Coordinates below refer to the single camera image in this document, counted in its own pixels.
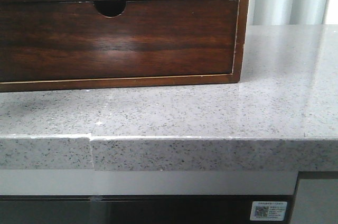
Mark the black oven door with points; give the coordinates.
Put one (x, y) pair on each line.
(88, 196)

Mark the dark wooden drawer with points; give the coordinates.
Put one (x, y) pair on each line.
(72, 40)

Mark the white QR code sticker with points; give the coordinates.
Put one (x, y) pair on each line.
(268, 210)

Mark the dark wooden drawer cabinet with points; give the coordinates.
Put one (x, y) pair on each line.
(112, 8)

